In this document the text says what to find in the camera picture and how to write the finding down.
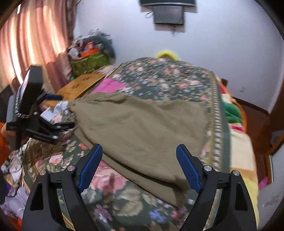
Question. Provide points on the folded magenta cloth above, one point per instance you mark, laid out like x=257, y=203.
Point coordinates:
x=108, y=86

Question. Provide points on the colourful blanket under bedspread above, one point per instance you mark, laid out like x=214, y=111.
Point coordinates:
x=242, y=154

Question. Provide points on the yellow curved headboard pipe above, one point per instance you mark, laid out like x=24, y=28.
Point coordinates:
x=166, y=54

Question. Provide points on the crumpled white papers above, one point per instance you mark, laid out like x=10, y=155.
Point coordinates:
x=51, y=112

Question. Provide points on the pink curtain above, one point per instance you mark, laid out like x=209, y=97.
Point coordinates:
x=36, y=33

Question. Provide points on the floral bedspread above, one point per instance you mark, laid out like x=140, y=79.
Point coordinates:
x=114, y=199

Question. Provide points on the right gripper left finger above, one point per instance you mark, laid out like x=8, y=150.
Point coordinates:
x=43, y=211

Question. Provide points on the green bag of clutter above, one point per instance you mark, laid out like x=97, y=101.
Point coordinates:
x=91, y=52

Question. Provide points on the wooden lap desk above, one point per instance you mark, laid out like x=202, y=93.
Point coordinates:
x=76, y=88

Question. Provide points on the olive green pants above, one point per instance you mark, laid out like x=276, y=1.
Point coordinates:
x=139, y=138

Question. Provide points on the wall mounted screen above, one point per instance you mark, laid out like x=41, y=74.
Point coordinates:
x=169, y=12

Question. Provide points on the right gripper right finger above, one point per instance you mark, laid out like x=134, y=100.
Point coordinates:
x=227, y=190

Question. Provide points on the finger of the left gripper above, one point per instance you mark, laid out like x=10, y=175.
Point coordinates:
x=57, y=126
x=42, y=135

